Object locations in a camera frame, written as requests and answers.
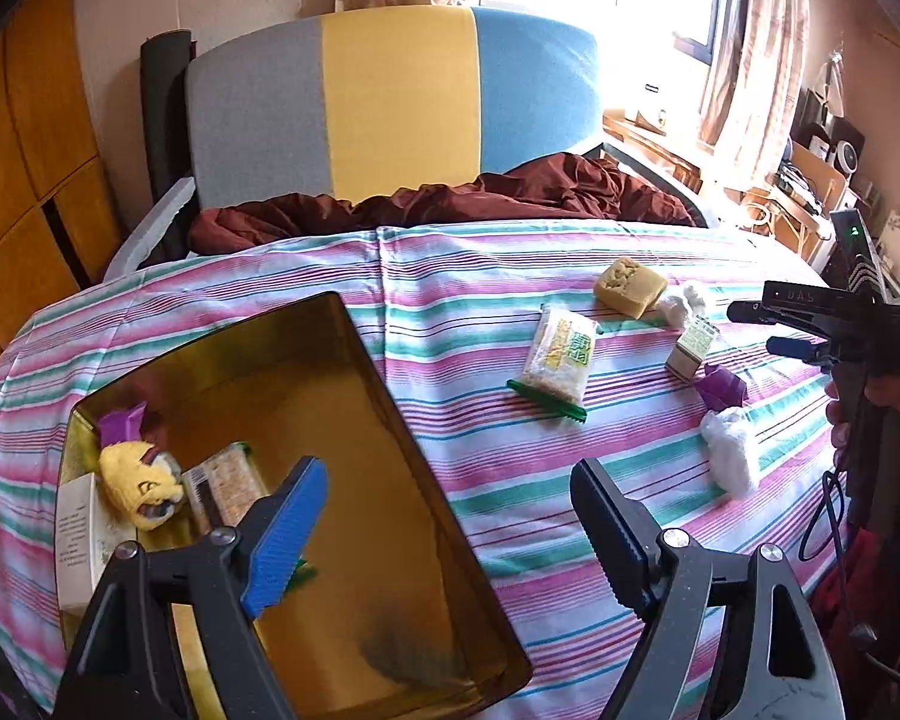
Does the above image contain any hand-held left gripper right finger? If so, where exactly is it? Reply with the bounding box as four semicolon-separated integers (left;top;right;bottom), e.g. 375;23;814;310
570;457;848;720

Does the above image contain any maroon blanket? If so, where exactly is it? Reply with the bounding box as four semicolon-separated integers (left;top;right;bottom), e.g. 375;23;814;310
189;152;698;256

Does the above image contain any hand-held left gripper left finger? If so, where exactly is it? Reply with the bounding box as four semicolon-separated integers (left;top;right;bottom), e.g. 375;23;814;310
52;454;331;720

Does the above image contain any grey yellow blue chair backrest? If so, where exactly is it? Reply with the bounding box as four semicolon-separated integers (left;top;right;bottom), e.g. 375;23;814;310
184;4;601;211

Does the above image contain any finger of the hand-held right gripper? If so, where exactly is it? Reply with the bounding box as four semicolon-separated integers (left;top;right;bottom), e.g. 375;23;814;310
766;336;830;365
726;281;882;335

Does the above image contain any gold metal tin box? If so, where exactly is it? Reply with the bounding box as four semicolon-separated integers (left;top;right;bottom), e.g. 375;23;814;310
56;291;535;720

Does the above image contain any rice cracker snack packet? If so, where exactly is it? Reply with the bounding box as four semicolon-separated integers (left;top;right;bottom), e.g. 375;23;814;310
506;304;601;425

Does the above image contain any yellow knit sock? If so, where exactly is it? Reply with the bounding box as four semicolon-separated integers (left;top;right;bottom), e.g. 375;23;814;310
99;439;190;533

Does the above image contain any black speaker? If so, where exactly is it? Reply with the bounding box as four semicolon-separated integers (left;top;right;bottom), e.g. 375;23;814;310
810;116;867;181

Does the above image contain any wooden wardrobe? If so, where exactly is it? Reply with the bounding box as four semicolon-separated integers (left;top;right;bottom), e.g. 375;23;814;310
0;0;125;391

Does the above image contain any wooden side table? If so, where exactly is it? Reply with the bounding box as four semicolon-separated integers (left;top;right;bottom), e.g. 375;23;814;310
604;109;856;271

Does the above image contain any grey chair armrest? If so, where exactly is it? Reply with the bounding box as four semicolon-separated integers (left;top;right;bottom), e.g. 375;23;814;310
581;139;721;230
103;176;196;282

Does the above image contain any brown cardboard box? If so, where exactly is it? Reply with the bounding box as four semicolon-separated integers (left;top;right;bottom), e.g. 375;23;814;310
787;139;848;203

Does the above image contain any black cable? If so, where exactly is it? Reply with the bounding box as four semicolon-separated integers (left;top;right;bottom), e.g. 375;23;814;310
799;469;900;683

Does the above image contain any thick yellow sponge with holes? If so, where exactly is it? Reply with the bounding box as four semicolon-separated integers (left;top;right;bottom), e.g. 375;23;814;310
594;256;668;317

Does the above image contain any black rolled mat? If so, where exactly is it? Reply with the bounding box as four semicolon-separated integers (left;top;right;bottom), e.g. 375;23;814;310
139;30;196;263

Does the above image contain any clear plastic bag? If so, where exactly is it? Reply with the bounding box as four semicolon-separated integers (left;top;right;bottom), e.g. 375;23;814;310
699;406;762;500

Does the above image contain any cream cardboard box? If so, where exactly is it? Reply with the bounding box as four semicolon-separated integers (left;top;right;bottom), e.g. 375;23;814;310
54;472;140;612

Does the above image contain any snack bar packet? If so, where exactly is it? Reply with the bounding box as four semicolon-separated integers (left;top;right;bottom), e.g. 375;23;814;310
182;442;271;537

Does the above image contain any small green and white box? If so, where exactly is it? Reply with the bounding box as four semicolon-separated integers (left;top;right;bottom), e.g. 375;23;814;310
664;315;721;382

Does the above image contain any purple wrapper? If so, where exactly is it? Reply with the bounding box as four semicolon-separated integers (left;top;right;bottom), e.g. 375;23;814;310
694;362;749;410
96;401;151;445

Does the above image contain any person's dark red clothing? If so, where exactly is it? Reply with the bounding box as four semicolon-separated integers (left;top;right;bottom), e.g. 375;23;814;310
810;525;900;720

